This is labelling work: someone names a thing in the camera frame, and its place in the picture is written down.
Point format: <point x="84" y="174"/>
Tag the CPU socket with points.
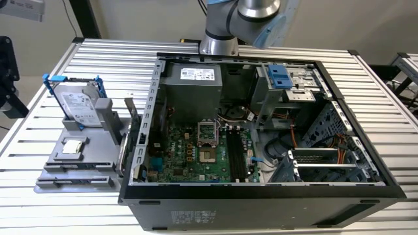
<point x="207" y="156"/>

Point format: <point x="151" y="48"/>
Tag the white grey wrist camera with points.
<point x="23" y="9"/>

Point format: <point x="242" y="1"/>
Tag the black RAM slot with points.
<point x="231" y="154"/>
<point x="235" y="154"/>
<point x="239" y="154"/>

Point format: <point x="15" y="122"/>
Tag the small yellow black block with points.
<point x="188" y="40"/>

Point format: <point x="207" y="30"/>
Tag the green graphics card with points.
<point x="132" y="137"/>

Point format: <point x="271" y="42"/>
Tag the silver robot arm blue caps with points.
<point x="254" y="14"/>

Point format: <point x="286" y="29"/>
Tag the grey power supply unit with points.
<point x="192" y="98"/>

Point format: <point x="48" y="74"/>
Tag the blue plastic drive latch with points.
<point x="279" y="76"/>

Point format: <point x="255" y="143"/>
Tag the green motherboard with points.
<point x="183" y="159"/>

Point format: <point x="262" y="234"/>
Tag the hard disk in blue carrier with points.
<point x="76" y="102"/>

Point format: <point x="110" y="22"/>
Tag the RAM memory stick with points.
<point x="81" y="165"/>
<point x="77" y="181"/>

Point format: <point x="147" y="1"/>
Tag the silver drive cage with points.
<point x="264" y="98"/>

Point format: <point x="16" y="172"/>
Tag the aluminium side table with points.
<point x="407" y="63"/>

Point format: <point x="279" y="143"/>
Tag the grey disk bay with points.
<point x="326" y="166"/>

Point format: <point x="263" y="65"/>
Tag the silver CPU chip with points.
<point x="71" y="147"/>

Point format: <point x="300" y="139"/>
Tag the blue expansion slot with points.
<point x="156" y="164"/>

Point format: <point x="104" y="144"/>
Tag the grey parts rack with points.
<point x="97" y="147"/>

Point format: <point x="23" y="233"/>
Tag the black metal post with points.
<point x="85" y="19"/>

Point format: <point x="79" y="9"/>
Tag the black open PC case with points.
<point x="260" y="210"/>

